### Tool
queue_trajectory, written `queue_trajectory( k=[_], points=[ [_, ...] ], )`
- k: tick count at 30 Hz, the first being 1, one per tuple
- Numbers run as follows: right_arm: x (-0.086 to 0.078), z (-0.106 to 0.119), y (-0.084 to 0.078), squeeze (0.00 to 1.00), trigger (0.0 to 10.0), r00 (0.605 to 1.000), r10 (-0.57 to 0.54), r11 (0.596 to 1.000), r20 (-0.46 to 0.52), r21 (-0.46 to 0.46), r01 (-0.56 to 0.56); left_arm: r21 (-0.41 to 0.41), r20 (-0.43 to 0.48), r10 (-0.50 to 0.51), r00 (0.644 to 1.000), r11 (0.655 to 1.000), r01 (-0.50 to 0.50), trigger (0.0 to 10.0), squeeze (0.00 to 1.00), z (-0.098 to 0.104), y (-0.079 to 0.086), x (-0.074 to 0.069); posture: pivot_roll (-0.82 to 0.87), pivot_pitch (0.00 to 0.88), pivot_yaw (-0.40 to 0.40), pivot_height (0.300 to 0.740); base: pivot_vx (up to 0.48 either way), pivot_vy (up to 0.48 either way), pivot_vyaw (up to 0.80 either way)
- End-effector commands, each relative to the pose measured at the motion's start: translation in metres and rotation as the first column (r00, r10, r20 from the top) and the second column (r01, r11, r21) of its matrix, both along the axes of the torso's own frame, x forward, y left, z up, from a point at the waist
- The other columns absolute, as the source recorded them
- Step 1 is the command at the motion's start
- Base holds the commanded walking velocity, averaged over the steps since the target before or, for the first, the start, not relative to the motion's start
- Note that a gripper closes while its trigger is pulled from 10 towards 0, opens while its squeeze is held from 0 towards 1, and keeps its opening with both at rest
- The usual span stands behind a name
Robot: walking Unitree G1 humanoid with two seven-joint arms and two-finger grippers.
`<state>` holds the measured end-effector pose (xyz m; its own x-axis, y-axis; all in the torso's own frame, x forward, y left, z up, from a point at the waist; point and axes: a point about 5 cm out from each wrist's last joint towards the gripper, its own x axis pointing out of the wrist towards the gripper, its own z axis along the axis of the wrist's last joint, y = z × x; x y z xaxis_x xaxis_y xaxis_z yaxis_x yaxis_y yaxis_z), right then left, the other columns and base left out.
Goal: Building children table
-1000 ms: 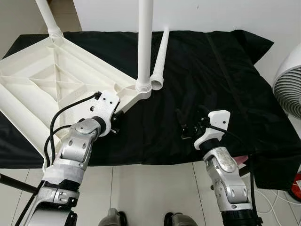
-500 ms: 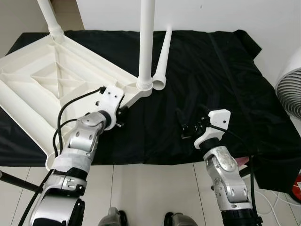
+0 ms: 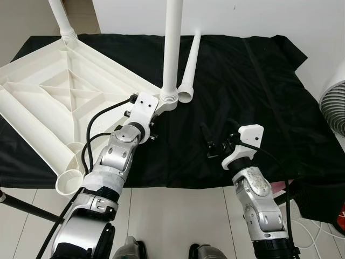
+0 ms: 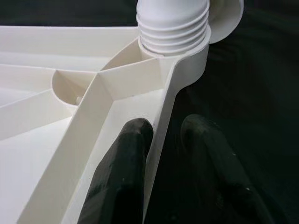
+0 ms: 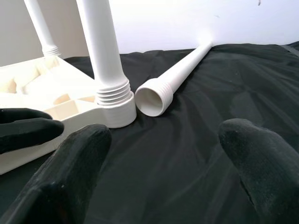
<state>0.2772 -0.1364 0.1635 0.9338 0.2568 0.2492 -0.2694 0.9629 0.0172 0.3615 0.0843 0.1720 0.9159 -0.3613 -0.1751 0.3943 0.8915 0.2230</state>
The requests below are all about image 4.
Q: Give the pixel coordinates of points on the white plastic table leg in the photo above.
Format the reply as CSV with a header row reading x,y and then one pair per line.
x,y
229,21
172,28

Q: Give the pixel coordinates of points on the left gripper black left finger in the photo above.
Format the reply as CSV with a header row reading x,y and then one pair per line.
x,y
121,175

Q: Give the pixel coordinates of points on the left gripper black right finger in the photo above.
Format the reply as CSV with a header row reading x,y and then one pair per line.
x,y
215,175

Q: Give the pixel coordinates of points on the white plastic children table top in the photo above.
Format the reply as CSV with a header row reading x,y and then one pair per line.
x,y
70,116

